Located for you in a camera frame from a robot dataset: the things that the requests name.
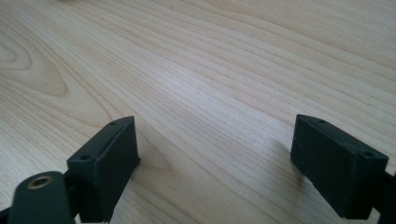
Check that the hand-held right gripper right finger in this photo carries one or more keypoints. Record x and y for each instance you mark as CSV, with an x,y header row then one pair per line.
x,y
336,168

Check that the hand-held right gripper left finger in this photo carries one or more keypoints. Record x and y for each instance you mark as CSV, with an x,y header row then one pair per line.
x,y
104,168

